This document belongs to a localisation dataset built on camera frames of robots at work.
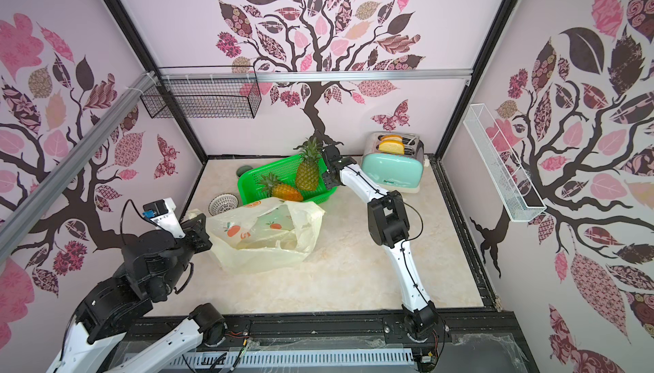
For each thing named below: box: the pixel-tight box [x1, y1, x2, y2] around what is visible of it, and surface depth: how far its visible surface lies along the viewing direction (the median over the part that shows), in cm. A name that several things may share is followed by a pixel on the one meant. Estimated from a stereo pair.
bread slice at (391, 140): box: [379, 134, 404, 146], surface depth 102 cm
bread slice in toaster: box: [378, 141, 405, 155], surface depth 100 cm
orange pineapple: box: [257, 172, 304, 202], surface depth 100 cm
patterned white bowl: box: [208, 193, 240, 217], surface depth 102 cm
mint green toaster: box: [361, 131, 425, 194], surface depth 100 cm
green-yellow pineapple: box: [296, 137, 323, 192], surface depth 103 cm
